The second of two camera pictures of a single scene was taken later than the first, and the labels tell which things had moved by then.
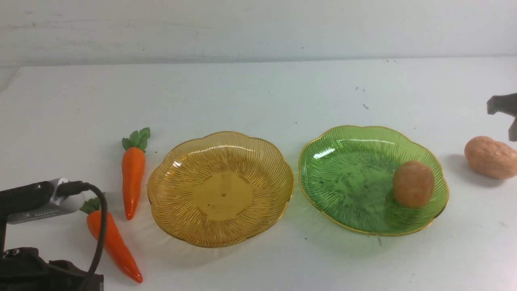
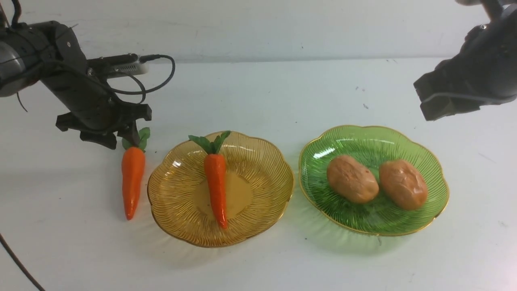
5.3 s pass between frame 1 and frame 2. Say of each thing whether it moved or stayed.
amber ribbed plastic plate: stayed
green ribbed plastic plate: stayed
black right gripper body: moved
